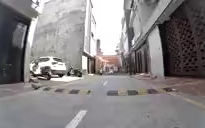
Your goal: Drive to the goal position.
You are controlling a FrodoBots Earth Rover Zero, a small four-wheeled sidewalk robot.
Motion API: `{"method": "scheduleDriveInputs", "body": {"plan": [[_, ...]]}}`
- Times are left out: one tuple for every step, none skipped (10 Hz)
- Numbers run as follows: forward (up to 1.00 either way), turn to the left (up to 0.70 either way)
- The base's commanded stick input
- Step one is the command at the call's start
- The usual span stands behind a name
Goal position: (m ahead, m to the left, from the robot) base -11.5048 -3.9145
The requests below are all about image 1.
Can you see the red building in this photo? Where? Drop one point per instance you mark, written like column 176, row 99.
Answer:
column 110, row 61

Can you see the white building with dark garage doors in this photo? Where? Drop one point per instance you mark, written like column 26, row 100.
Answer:
column 6, row 43

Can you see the white car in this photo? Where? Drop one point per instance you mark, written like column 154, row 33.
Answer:
column 50, row 66

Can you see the black and yellow speed bump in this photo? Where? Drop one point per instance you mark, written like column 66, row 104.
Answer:
column 120, row 92

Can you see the grey paved sidewalk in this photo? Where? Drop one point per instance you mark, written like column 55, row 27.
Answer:
column 6, row 90

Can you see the tall grey building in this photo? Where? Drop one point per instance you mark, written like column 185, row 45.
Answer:
column 63, row 30

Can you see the motorcycle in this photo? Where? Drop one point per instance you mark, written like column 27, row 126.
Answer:
column 75, row 71

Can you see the row of grey buildings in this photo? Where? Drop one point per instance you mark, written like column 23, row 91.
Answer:
column 133, row 43

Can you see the building with dark lattice gate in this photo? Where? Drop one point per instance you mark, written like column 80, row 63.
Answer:
column 186, row 43

